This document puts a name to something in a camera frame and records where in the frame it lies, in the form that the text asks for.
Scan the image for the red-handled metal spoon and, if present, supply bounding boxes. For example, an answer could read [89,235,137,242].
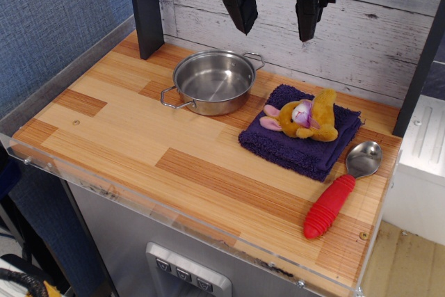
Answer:
[303,141,382,239]

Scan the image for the stainless steel pot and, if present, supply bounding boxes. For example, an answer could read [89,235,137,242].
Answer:
[160,49,265,116]

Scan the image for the brown plush bunny toy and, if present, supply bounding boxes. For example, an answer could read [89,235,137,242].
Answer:
[259,88,339,142]

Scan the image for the purple folded towel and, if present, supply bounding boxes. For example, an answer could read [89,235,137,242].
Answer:
[238,83,364,183]

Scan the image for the white ribbed appliance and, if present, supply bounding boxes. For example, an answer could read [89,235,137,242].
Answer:
[382,95,444,245]

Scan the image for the clear acrylic edge guard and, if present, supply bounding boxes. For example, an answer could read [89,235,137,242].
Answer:
[1,136,366,296]

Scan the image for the stainless steel cabinet front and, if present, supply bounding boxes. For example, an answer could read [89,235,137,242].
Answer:
[69,184,296,296]

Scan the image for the silver dispenser button panel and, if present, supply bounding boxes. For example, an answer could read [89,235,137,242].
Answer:
[145,242,232,296]

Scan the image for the dark vertical post left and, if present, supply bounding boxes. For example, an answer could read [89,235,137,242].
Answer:
[132,0,164,60]

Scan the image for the dark vertical post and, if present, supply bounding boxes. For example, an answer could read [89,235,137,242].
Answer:
[392,0,444,137]
[132,0,164,60]

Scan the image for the dark vertical post right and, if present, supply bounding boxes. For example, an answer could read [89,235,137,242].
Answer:
[392,0,444,137]

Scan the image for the black braided cable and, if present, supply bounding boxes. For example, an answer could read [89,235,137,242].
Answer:
[0,268,49,297]

